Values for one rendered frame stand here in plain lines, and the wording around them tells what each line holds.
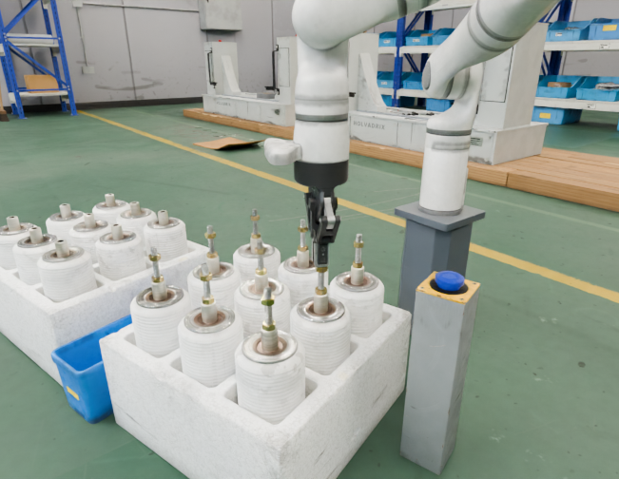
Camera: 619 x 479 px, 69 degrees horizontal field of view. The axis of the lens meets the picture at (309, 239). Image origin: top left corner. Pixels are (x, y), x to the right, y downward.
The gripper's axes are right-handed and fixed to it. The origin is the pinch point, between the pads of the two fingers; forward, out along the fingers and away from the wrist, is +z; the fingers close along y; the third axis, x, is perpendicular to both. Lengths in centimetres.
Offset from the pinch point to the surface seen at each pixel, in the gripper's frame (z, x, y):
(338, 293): 10.4, -4.6, 5.6
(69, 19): -73, 186, 621
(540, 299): 35, -70, 34
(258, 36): -60, -65, 746
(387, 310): 17.0, -15.0, 9.0
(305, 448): 21.2, 5.3, -15.4
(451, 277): 1.9, -16.9, -8.1
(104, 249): 11, 39, 34
